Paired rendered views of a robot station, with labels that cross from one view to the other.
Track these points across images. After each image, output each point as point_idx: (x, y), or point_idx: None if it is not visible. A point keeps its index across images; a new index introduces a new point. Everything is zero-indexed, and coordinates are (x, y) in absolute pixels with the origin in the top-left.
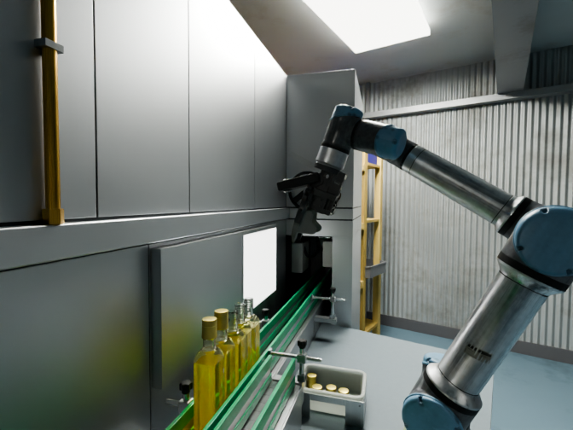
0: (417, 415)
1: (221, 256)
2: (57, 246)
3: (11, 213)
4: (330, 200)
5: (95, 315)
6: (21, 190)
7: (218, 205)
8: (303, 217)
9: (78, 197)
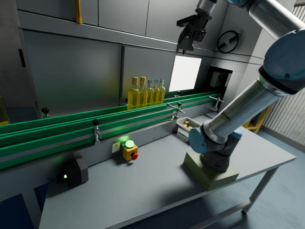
0: (192, 135)
1: (159, 60)
2: (79, 31)
3: (64, 15)
4: (196, 32)
5: (97, 62)
6: (67, 7)
7: (164, 37)
8: (182, 40)
9: (90, 15)
